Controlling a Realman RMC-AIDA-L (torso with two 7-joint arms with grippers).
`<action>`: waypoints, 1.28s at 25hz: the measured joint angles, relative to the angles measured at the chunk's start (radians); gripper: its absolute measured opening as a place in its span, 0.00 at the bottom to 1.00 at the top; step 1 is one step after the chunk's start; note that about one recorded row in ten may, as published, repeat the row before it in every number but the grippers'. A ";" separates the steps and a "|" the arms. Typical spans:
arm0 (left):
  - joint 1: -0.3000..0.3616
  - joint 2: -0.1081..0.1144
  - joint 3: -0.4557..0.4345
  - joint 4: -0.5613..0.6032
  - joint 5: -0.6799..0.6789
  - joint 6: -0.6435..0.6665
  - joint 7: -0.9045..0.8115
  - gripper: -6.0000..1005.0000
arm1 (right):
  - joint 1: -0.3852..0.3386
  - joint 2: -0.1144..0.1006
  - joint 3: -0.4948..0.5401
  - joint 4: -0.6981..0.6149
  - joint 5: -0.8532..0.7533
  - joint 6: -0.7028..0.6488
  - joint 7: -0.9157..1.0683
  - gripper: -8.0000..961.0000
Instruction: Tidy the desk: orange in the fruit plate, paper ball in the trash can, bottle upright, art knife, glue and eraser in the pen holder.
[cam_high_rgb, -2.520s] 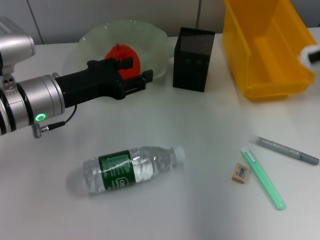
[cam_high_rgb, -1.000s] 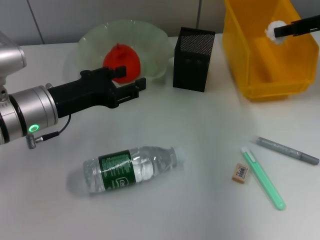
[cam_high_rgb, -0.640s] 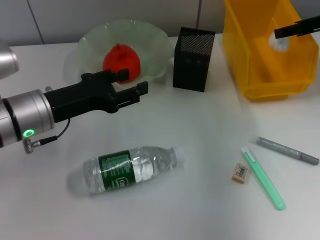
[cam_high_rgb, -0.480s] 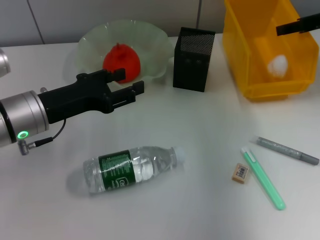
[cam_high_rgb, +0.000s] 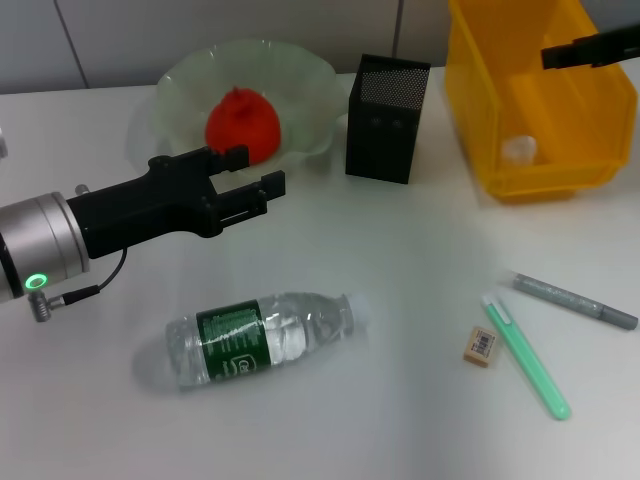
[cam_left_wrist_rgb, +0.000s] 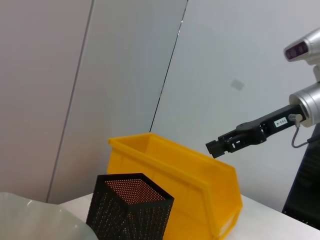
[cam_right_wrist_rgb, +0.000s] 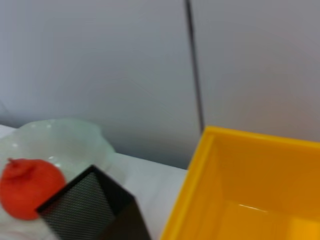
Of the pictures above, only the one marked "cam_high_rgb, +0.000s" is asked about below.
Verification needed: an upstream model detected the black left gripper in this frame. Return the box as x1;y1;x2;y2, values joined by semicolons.
67;145;287;259

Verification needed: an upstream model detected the orange ribbed fruit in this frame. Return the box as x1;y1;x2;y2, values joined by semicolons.
205;85;284;166

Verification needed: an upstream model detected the white paper ball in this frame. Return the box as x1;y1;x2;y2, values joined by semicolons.
501;134;537;162

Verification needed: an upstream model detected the clear green-label water bottle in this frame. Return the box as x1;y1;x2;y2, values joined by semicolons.
164;291;374;394

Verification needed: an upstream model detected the green glass fruit plate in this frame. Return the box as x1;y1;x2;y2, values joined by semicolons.
155;40;346;174

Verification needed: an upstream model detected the black mesh pen holder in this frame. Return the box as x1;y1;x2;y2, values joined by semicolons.
344;53;432;186

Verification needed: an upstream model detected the grey marker pen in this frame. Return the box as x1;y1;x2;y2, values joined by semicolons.
510;272;640;331

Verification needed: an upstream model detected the beige eraser with barcode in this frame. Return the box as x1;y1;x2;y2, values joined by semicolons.
460;325;500;370

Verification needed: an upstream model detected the green pen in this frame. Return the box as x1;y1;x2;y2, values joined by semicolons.
480;294;572;422

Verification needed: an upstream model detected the yellow plastic storage bin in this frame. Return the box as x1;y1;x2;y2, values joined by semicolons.
443;0;639;204

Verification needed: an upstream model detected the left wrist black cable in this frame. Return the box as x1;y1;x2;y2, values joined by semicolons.
27;247;129;321

